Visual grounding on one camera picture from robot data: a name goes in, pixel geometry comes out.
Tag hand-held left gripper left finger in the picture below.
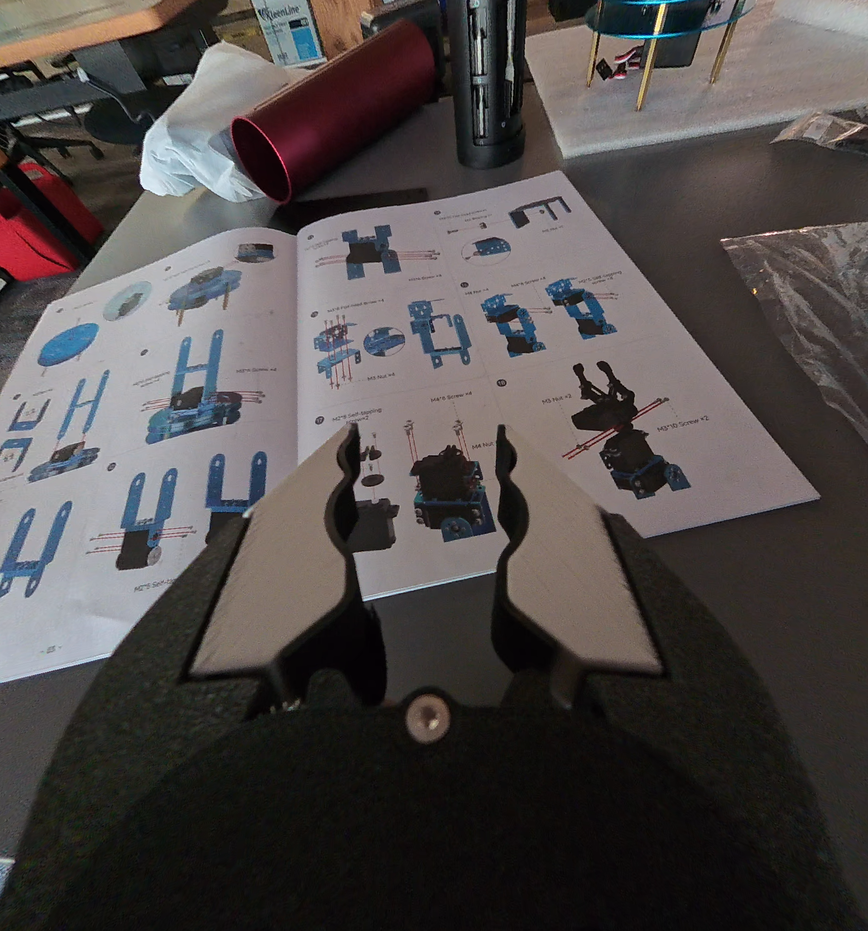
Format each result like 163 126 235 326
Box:
185 423 391 706

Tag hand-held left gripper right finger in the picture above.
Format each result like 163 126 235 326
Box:
493 424 666 711

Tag dark desk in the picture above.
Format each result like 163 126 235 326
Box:
0 95 868 931

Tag wooden office desk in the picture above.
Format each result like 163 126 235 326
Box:
0 0 202 75

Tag assembly instruction booklet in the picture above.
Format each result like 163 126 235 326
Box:
0 171 821 692

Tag large clear plastic bag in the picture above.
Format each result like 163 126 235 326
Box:
721 218 868 481

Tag red tote bag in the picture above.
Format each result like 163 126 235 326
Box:
0 163 104 281

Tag white plastic wrap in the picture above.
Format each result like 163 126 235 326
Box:
139 42 311 203

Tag red fabric roll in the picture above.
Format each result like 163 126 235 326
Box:
230 18 438 205

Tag black patterned bottle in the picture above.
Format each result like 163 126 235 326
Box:
447 0 528 170

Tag pile of small screw bags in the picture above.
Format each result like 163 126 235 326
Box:
770 102 868 157

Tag white foam sheet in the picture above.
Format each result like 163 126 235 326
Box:
524 0 868 160

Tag black office chair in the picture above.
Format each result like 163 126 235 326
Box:
0 73 160 162

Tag white labelled cardboard box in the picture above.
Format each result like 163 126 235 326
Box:
252 0 327 70

